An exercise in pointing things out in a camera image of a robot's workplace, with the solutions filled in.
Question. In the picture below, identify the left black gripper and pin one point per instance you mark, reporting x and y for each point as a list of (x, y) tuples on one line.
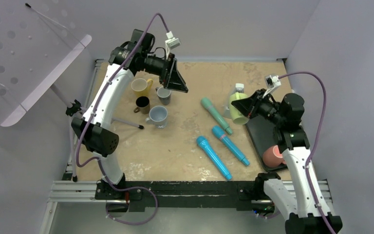
[(171, 78)]

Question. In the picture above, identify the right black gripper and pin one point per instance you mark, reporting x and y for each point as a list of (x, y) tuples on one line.
[(250, 106)]

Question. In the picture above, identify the green cup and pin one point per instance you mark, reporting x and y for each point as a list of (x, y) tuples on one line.
[(237, 117)]

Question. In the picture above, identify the dark blue-grey mug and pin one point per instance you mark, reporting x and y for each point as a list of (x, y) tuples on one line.
[(164, 95)]

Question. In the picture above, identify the yellow cup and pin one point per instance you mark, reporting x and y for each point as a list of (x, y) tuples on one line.
[(141, 87)]

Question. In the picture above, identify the light grey mug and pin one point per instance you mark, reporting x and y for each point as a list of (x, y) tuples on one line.
[(158, 116)]

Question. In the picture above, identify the brown mug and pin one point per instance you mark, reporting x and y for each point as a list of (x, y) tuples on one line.
[(142, 105)]

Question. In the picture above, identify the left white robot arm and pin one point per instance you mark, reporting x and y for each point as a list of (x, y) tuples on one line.
[(93, 128)]

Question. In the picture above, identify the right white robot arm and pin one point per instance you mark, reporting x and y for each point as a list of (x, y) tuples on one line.
[(307, 211)]

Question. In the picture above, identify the pink mug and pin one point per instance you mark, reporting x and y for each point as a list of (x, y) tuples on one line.
[(272, 157)]

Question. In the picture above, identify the black tray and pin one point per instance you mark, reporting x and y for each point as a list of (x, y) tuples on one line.
[(261, 133)]

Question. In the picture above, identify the blue microphone pink band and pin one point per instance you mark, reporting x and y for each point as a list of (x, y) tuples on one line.
[(220, 134)]

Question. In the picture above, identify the green toy microphone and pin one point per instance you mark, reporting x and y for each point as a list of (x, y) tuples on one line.
[(208, 105)]

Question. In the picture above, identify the blue toy microphone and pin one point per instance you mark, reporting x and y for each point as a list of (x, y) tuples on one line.
[(203, 143)]

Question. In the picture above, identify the black base bar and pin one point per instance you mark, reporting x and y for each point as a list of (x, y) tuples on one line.
[(238, 195)]

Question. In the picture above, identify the white music stand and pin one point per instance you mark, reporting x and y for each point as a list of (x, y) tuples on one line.
[(37, 45)]

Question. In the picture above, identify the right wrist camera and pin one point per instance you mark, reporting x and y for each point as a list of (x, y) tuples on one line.
[(273, 83)]

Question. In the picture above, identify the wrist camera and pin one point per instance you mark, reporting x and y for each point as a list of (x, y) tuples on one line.
[(171, 43), (273, 83)]

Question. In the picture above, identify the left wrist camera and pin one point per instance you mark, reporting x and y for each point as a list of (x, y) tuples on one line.
[(171, 43)]

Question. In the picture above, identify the aluminium frame rail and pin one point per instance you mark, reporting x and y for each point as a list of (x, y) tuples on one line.
[(84, 191)]

